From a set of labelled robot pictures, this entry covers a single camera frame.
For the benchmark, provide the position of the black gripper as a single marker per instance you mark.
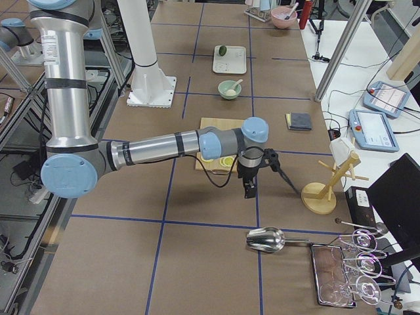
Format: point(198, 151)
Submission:
point(247, 172)

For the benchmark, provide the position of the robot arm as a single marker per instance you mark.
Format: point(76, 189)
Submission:
point(14, 33)
point(77, 155)

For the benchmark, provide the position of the green ceramic bowl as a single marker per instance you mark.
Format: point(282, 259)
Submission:
point(225, 85)

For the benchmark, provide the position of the pink bowl with ice cubes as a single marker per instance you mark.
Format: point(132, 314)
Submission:
point(282, 18)

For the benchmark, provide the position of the lemon slice top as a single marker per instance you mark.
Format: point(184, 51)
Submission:
point(227, 161)

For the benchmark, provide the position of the lemon slice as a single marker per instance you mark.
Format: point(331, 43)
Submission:
point(207, 160)
point(227, 161)

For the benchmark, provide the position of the lemon slice bottom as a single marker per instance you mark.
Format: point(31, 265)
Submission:
point(207, 160)

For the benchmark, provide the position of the metal scoop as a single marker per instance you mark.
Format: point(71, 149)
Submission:
point(270, 239)

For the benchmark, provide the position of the wooden mug tree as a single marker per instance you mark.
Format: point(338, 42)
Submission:
point(320, 198)

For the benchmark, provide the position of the grey folded cloth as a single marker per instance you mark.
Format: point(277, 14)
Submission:
point(298, 121)

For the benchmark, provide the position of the wine glass far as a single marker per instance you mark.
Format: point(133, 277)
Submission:
point(360, 240)

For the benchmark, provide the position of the wine glass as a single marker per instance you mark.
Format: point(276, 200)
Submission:
point(360, 240)
point(363, 264)
point(361, 290)

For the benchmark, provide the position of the cream serving tray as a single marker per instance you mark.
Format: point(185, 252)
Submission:
point(234, 61)

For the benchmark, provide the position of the wine glass near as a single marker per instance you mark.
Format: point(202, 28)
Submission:
point(361, 290)

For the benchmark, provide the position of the teach pendant near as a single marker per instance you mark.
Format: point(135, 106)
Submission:
point(372, 131)

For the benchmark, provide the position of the teach pendant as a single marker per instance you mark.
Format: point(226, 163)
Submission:
point(386, 98)
point(372, 131)

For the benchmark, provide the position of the wine glass middle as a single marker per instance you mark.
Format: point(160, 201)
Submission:
point(363, 264)

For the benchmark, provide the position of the green avocado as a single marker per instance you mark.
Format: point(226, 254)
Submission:
point(222, 50)

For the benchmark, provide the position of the black monitor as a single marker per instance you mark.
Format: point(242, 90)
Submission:
point(395, 197)

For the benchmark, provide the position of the black tripod stand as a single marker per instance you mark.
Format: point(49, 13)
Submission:
point(318, 31)

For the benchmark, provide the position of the teach pendant far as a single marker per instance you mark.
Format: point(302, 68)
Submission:
point(386, 98)

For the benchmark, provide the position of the red cylinder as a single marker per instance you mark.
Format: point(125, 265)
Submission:
point(305, 13)

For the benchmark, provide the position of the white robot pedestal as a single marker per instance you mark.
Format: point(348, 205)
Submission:
point(150, 87)

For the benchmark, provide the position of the white wire cup rack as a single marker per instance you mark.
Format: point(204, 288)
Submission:
point(256, 13)

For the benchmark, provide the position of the aluminium frame post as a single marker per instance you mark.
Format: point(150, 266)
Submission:
point(342, 46)

